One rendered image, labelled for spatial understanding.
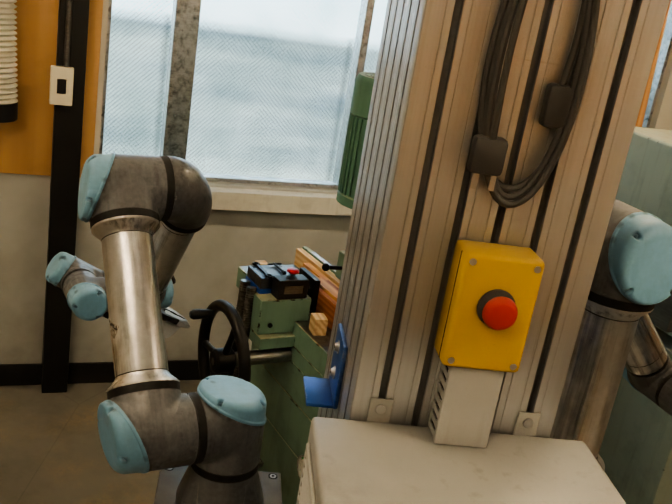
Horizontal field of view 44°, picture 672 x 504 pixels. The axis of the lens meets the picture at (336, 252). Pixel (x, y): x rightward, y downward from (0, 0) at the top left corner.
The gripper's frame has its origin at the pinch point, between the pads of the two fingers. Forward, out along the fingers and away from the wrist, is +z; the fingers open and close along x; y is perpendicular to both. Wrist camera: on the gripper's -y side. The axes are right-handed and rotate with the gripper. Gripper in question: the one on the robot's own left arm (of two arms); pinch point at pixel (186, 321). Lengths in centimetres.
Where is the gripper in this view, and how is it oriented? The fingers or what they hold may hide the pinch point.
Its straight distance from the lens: 202.1
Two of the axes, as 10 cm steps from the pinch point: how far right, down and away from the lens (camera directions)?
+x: 4.5, 3.8, -8.1
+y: -5.9, 8.1, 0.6
